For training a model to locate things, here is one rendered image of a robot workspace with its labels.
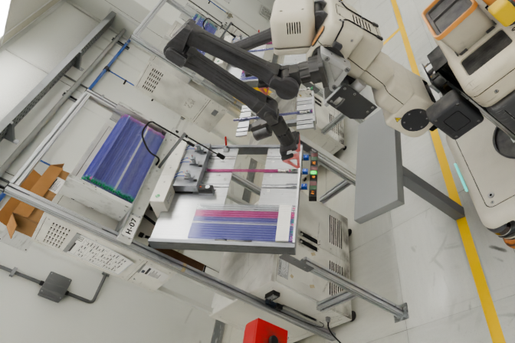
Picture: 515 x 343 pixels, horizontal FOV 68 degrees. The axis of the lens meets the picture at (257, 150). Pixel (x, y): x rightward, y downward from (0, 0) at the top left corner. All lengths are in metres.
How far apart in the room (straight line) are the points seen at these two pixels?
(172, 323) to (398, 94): 2.75
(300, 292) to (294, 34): 1.36
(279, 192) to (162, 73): 1.50
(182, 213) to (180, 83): 1.33
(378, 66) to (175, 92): 2.00
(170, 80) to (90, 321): 1.91
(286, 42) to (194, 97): 1.84
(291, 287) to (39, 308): 1.92
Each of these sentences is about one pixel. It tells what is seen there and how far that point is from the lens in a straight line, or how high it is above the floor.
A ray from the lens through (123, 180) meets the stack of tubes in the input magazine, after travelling 2.07.
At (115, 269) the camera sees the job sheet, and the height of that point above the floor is 1.27.
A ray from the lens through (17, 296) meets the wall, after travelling 3.34.
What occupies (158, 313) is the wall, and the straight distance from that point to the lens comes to 3.56.
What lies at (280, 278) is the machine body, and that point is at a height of 0.57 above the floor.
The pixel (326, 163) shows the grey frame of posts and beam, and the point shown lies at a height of 0.51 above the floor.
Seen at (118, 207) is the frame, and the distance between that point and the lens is 2.03.
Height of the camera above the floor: 1.60
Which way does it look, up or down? 18 degrees down
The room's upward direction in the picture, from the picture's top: 59 degrees counter-clockwise
